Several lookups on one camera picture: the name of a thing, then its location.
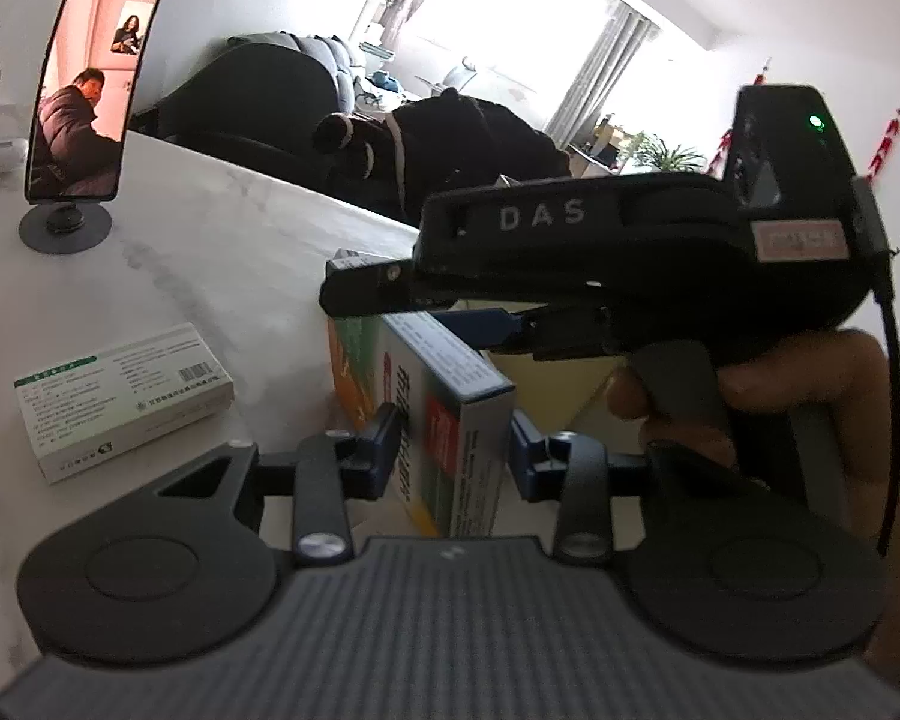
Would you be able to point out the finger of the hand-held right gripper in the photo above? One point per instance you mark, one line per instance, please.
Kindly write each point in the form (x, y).
(487, 330)
(367, 289)

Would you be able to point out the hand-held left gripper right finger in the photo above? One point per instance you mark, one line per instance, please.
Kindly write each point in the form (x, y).
(521, 457)

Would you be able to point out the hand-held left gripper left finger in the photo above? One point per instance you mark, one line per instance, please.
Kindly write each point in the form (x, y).
(390, 450)

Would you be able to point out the blue green orange box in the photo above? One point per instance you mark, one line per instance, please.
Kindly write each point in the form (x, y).
(457, 427)

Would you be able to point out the white green box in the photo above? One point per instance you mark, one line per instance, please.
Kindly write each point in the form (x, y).
(120, 397)

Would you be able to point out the white marble desktop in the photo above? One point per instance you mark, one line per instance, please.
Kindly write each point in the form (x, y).
(195, 262)

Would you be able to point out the person's right hand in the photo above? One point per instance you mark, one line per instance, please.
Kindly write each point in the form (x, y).
(870, 390)

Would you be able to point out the potted green plant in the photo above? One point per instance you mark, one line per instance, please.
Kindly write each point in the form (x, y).
(667, 157)

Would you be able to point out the red hanging decoration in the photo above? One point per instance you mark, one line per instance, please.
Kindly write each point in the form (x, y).
(735, 135)
(886, 139)

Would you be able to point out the grey patterned curtain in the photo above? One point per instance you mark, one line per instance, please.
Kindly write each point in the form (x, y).
(607, 67)

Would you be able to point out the dark grey sofa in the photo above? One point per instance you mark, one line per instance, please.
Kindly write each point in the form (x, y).
(255, 112)

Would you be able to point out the black round phone stand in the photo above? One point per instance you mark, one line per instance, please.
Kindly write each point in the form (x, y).
(64, 232)

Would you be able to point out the smartphone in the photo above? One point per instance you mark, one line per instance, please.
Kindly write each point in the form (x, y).
(90, 90)

